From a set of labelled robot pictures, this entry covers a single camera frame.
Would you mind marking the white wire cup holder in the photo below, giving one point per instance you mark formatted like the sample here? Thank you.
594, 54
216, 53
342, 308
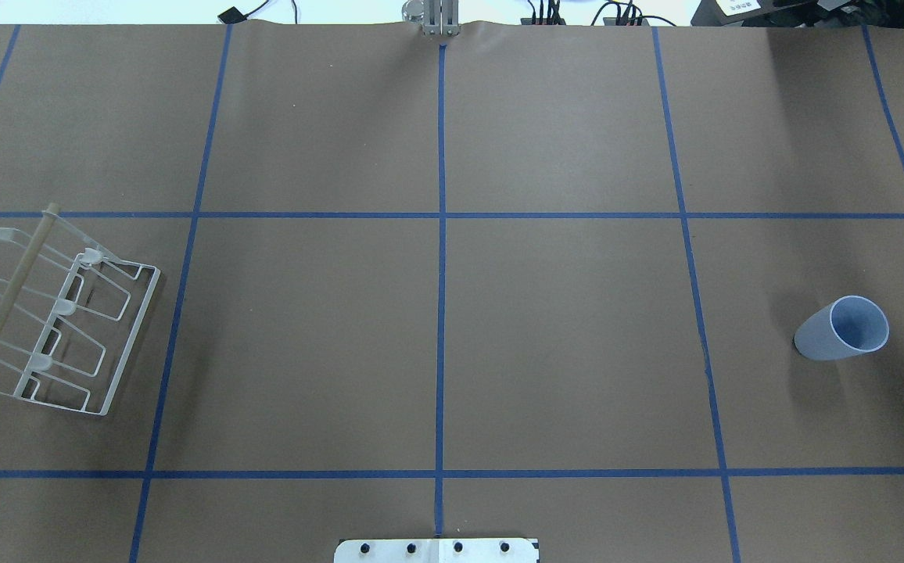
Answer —
71, 315

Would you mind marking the light blue plastic cup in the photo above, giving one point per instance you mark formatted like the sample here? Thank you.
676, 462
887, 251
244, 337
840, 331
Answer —
848, 327

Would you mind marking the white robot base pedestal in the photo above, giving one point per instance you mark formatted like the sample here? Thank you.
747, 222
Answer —
511, 549

